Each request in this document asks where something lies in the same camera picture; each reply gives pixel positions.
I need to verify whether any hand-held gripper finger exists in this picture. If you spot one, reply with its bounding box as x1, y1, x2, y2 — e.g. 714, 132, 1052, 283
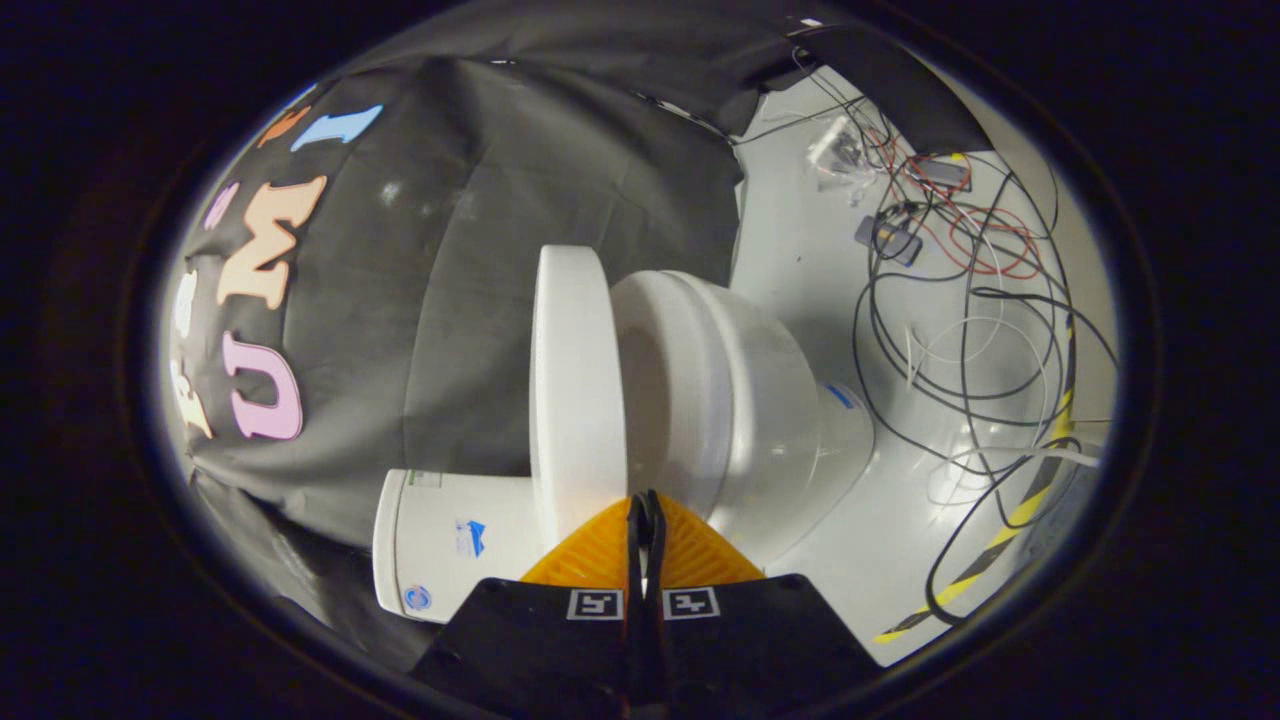
645, 490, 886, 720
410, 490, 646, 720

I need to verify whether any white toilet tank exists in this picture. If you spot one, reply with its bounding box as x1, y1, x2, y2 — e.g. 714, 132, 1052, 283
372, 468, 546, 623

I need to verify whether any white toilet bowl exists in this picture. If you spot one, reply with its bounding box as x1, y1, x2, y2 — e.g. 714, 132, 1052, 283
610, 270, 876, 566

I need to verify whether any black backdrop cloth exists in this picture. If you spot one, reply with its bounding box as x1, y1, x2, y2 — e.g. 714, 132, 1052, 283
165, 0, 991, 681

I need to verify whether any yellow black striped tape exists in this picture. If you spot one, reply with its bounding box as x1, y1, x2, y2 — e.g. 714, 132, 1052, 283
872, 310, 1086, 646

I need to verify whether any small grey electronic device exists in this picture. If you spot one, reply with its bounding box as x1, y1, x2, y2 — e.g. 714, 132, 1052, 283
855, 215, 923, 268

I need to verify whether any clear plastic bag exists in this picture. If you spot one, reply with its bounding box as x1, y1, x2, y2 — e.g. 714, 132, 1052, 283
805, 115, 871, 191

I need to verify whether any small dark electronic box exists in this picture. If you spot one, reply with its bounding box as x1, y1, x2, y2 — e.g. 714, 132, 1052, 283
915, 155, 971, 191

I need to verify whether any tangle of thin cables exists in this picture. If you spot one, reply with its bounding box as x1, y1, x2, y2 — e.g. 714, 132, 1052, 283
740, 60, 1119, 626

